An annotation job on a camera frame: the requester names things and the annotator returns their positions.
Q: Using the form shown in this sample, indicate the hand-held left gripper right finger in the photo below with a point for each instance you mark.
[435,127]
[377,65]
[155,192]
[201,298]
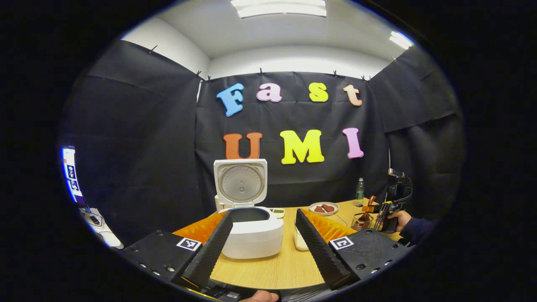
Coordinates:
[319,251]

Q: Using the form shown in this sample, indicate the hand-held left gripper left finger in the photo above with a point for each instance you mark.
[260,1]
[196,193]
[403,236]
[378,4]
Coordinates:
[214,247]

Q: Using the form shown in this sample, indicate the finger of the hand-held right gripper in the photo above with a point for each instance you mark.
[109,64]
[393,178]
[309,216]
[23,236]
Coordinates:
[370,208]

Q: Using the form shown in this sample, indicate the brown wooden spoon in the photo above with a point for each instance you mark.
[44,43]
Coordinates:
[371,200]

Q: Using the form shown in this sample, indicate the white rice cooker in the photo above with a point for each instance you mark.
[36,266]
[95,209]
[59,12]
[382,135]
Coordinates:
[256,239]

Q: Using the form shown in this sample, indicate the green label water bottle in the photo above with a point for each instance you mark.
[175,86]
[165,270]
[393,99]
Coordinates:
[360,191]

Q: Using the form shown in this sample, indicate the white round plate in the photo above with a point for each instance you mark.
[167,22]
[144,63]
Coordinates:
[312,208]

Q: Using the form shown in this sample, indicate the small white food tray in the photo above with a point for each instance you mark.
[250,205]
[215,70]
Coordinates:
[277,212]

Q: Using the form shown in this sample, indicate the white side table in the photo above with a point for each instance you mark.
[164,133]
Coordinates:
[105,235]

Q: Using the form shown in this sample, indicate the small ceiling light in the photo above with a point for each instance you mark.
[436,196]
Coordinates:
[400,40]

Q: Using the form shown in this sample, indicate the bright computer screen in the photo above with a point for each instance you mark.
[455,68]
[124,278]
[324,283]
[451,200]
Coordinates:
[72,176]

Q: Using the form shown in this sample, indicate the long ceiling light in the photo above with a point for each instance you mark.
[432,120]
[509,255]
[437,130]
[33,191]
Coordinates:
[279,8]

